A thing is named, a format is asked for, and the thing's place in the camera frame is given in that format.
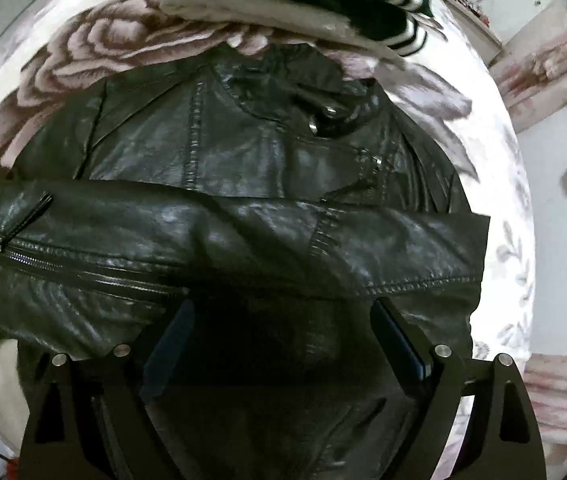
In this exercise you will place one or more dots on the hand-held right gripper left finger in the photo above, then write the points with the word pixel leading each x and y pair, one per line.
pixel 171 347

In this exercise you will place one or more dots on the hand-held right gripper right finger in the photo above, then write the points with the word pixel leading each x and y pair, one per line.
pixel 401 342

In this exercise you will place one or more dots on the black leather jacket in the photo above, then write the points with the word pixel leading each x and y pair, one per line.
pixel 223 200

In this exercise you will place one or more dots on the floral printed blanket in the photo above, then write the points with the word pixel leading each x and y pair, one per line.
pixel 88 45

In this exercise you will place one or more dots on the pink floral curtain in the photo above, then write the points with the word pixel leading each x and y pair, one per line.
pixel 546 57

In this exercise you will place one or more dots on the green white-striped garment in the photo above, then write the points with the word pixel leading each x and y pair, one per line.
pixel 358 5

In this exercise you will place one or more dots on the beige folded cloth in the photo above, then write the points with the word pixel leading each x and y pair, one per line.
pixel 243 10

